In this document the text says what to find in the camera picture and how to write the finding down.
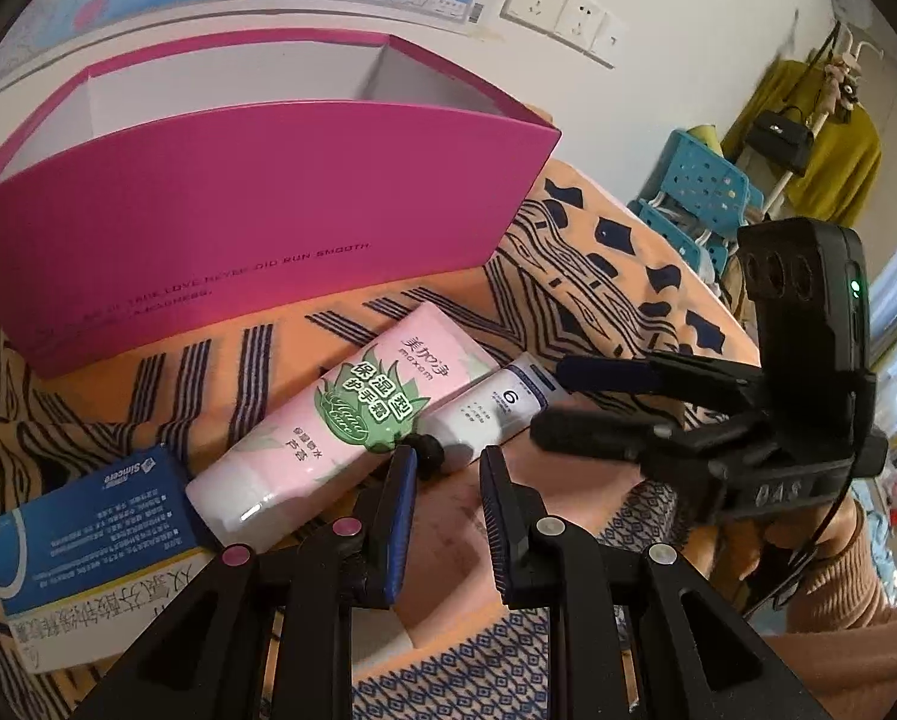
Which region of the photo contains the blue plastic basket rack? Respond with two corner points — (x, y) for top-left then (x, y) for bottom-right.
(627, 128), (764, 286)

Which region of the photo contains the plain pink cream tube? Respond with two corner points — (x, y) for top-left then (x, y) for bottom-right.
(352, 434), (642, 679)

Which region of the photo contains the black handbag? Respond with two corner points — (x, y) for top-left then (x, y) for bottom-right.
(745, 106), (816, 177)

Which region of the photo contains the black tracking camera box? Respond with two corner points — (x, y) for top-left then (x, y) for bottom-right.
(738, 216), (869, 380)

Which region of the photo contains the pink green hand cream tube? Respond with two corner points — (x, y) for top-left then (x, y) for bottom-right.
(186, 302), (497, 553)

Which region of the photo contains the pink sleeve forearm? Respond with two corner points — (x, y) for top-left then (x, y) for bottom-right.
(767, 500), (897, 718)

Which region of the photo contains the small white tube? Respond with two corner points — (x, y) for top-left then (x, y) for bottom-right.
(411, 353), (569, 479)

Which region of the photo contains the pink cardboard box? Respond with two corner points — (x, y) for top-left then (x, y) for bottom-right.
(0, 29), (559, 377)

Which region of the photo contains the blue white medicine box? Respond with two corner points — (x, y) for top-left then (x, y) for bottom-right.
(0, 445), (214, 674)

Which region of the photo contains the white wall socket panel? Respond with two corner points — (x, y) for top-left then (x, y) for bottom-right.
(500, 0), (629, 68)

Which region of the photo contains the orange patterned blanket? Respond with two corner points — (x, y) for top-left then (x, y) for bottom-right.
(0, 161), (757, 718)

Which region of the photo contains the person right hand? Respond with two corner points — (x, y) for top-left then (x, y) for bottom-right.
(681, 497), (858, 601)

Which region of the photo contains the yellow hanging coat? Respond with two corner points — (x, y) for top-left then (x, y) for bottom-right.
(722, 60), (883, 227)

